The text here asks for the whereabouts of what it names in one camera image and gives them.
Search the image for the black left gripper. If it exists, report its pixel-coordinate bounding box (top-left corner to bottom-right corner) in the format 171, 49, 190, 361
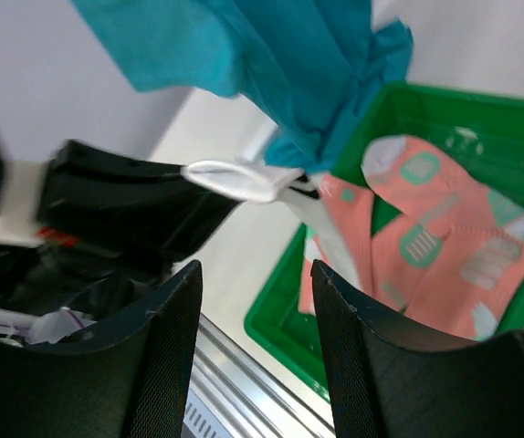
0, 141, 236, 315

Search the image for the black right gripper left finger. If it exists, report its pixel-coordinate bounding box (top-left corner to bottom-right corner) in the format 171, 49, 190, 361
122, 261, 203, 437

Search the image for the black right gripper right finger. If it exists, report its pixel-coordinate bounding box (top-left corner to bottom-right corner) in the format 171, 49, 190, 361
311, 261, 406, 437

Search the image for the white striped sock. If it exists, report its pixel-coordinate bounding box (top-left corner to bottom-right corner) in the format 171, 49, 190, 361
182, 160, 363, 290

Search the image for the teal cloth on hanger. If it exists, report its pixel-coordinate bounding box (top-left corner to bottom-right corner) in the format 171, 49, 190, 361
74, 0, 414, 172

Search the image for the pink patterned sock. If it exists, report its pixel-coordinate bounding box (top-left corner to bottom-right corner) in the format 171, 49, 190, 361
299, 135, 524, 340

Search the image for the green plastic tray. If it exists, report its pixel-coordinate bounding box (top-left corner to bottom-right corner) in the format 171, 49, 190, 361
243, 80, 524, 402

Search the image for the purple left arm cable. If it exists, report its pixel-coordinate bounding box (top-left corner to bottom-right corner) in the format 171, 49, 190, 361
58, 306, 88, 329

